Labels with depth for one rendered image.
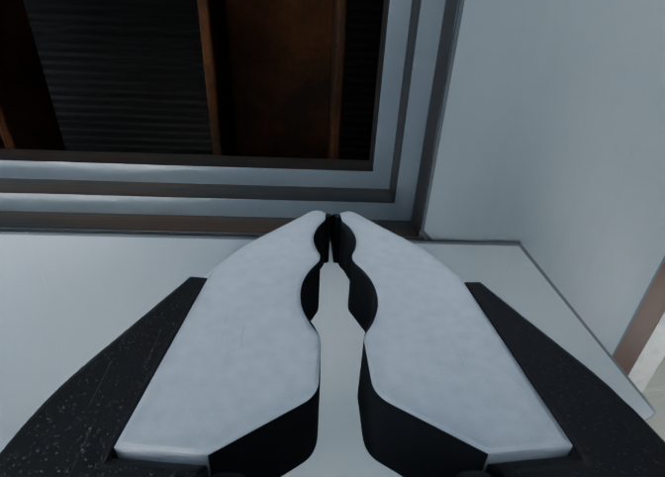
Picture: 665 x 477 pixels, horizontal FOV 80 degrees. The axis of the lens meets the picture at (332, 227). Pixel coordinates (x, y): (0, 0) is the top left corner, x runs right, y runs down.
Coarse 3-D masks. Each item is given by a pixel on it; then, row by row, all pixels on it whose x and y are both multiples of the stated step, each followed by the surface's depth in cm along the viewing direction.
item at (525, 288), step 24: (528, 264) 14; (504, 288) 15; (528, 288) 15; (552, 288) 15; (528, 312) 15; (552, 312) 15; (576, 312) 15; (552, 336) 16; (576, 336) 16; (600, 360) 17
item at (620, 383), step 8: (616, 376) 17; (624, 376) 17; (616, 384) 17; (624, 384) 17; (632, 384) 17; (616, 392) 18; (624, 392) 18; (632, 392) 18; (640, 392) 18; (624, 400) 18; (632, 400) 18; (640, 400) 18; (632, 408) 18; (640, 408) 18; (648, 408) 18; (640, 416) 18; (648, 416) 18
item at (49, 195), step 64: (384, 0) 13; (448, 0) 11; (384, 64) 13; (384, 128) 14; (0, 192) 14; (64, 192) 14; (128, 192) 14; (192, 192) 14; (256, 192) 15; (320, 192) 15; (384, 192) 15
